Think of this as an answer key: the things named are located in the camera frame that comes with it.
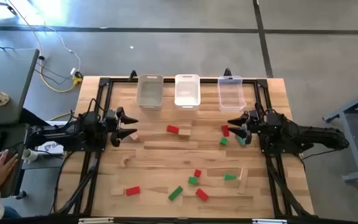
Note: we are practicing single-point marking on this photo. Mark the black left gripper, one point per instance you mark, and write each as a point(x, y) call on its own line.
point(112, 130)

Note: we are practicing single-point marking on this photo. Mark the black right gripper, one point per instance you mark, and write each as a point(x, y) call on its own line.
point(254, 123)

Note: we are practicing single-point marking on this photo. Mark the teal green block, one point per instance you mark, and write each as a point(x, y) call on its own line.
point(240, 141)

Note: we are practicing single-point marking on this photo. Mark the red rectangular block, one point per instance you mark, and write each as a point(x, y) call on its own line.
point(225, 131)
point(172, 129)
point(202, 194)
point(132, 190)

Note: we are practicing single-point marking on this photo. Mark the green cube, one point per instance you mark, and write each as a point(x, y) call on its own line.
point(223, 141)
point(192, 180)

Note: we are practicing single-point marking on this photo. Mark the green triangular block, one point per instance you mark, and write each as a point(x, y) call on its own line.
point(228, 177)

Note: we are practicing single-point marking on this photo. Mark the long wooden plank block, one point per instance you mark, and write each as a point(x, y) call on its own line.
point(242, 182)

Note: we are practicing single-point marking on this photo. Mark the plain wooden cube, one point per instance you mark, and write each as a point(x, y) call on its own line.
point(184, 132)

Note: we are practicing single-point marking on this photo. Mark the small red cube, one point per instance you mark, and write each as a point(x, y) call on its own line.
point(197, 173)

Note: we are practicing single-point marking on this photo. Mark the wooden rectangular block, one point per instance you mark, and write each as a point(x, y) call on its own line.
point(117, 191)

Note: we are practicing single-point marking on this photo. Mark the long green block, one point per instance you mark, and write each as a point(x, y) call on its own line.
point(175, 193)

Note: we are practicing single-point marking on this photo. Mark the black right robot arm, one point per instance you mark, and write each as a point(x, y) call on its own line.
point(315, 135)

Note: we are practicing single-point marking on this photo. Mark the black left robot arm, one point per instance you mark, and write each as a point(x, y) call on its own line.
point(57, 133)

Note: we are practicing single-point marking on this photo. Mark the clear plastic bin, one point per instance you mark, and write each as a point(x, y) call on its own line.
point(232, 96)

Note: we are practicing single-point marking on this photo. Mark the grey plastic bin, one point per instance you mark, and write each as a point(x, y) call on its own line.
point(149, 93)

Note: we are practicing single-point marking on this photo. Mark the black table clamp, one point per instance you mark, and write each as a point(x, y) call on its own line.
point(227, 72)
point(132, 75)

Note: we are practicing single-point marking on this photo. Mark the white plastic bin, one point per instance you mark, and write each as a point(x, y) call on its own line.
point(187, 93)

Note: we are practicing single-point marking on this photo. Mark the yellow plug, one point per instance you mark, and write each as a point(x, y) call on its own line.
point(78, 81)

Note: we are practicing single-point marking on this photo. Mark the white power adapter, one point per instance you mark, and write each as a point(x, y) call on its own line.
point(73, 71)

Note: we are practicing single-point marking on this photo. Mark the white printed paper sheet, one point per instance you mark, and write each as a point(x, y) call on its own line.
point(51, 148)

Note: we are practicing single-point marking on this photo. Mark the black desk leg bar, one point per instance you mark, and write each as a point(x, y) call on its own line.
point(33, 116)

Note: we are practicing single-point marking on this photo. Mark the white cup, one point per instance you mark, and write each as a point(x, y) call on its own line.
point(30, 155)

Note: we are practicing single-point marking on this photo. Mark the dark grey keyboard desk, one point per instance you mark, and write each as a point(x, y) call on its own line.
point(9, 138)

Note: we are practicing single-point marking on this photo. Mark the black caster wheel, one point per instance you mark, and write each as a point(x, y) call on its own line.
point(20, 195)

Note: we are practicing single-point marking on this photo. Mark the grey side desk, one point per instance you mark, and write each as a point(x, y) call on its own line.
point(8, 77)

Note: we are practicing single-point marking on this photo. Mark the person's leg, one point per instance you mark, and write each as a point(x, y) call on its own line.
point(11, 213)

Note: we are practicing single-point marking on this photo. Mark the black aluminium table frame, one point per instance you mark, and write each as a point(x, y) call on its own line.
point(208, 81)

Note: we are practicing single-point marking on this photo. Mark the silver metal bracket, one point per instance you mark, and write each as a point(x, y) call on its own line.
point(95, 220)
point(269, 221)

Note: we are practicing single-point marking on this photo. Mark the grey metal table frame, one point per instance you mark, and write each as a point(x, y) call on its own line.
point(349, 130)

